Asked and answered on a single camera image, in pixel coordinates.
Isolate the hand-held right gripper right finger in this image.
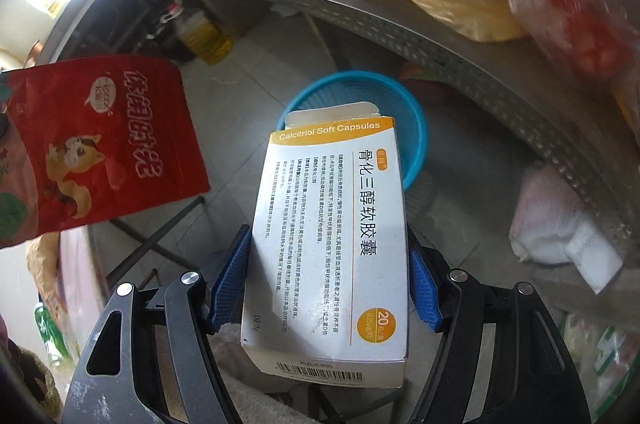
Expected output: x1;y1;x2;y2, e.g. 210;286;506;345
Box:
407;229;591;424

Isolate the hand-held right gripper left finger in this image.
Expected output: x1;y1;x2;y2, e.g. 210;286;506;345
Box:
60;224;251;424

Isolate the white orange medicine box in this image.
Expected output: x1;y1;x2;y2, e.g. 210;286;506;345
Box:
240;102;410;390

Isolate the green plastic bottle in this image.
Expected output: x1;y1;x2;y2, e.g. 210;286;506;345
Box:
34;301;76;355

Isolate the blue plastic basket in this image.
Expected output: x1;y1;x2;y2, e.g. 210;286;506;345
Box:
277;72;428;195

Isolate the red snack pouch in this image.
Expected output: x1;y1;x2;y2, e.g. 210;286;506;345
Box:
0;57;211;250

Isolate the cream fluffy blanket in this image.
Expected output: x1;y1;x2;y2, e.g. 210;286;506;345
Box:
212;321;321;424

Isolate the pale pink plastic bag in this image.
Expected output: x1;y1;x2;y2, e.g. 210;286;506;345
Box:
509;164;626;295

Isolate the white green printed bag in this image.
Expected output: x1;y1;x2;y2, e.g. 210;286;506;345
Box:
560;311;640;405

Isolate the cooking oil bottle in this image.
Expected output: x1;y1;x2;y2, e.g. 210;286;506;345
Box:
167;0;235;66

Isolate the perforated metal shelf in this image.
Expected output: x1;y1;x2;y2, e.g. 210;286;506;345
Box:
150;0;640;250

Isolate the red plastic bag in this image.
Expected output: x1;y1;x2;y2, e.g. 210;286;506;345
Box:
510;0;640;80

